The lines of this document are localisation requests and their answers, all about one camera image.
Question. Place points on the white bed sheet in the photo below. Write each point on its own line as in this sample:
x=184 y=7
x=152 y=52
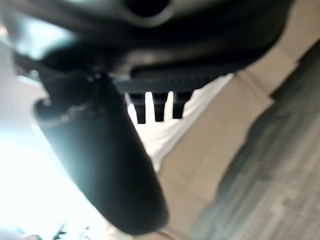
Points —
x=160 y=140

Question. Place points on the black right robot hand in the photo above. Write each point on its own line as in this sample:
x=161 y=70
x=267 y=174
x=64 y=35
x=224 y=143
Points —
x=105 y=150

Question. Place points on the beige upholstered bed frame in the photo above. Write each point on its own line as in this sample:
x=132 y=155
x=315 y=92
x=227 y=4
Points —
x=215 y=140

